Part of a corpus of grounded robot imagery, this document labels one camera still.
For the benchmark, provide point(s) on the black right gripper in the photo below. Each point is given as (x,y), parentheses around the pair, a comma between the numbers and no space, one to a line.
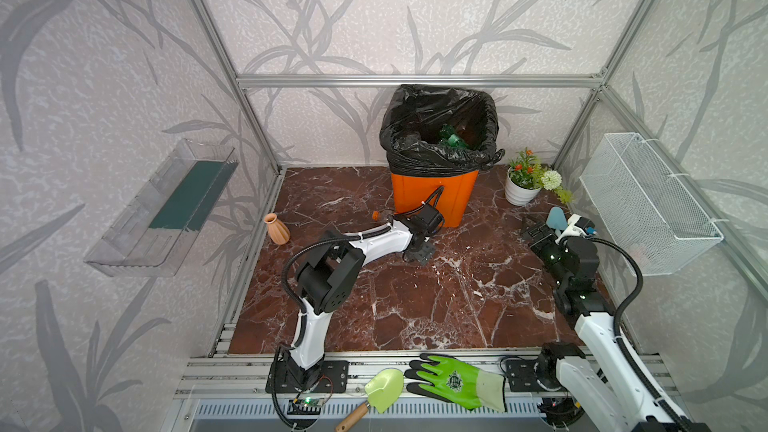
(541,237)

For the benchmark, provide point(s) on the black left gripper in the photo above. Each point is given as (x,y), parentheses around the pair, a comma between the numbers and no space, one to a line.
(420,251)

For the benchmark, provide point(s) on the small green soda bottle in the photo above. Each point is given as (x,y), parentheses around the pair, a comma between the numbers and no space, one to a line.
(449,137)

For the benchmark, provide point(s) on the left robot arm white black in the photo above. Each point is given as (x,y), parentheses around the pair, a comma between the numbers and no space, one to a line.
(320,277)

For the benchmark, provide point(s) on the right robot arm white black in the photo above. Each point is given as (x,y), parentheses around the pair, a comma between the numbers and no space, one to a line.
(605,375)

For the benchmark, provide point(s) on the orange cap bottle near bin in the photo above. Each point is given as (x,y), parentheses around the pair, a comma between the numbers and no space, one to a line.
(382,217)

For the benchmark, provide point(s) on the black bin liner bag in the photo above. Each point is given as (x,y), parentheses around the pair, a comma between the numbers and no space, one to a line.
(432,131)

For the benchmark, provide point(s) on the light blue garden trowel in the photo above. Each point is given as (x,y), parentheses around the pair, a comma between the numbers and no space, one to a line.
(556,219)

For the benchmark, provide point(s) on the white pot with flowers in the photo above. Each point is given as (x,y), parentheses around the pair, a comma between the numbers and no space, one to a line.
(527,176)

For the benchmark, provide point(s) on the green work glove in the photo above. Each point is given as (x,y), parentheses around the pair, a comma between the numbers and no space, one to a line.
(447,379)

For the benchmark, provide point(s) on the peach ceramic vase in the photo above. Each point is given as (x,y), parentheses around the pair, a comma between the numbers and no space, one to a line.
(278,232)

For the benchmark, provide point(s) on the light green garden trowel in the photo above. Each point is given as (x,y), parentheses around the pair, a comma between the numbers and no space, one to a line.
(382,391)

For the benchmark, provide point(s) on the small circuit board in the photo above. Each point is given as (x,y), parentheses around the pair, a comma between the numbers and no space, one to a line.
(306,406)

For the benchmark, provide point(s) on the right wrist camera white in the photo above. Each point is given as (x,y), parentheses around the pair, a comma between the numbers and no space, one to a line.
(577,226)

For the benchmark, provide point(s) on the white wire mesh basket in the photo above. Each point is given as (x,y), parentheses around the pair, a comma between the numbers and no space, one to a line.
(645,207)

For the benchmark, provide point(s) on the clear acrylic wall shelf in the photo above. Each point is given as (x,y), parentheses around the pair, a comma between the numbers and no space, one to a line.
(158,228)

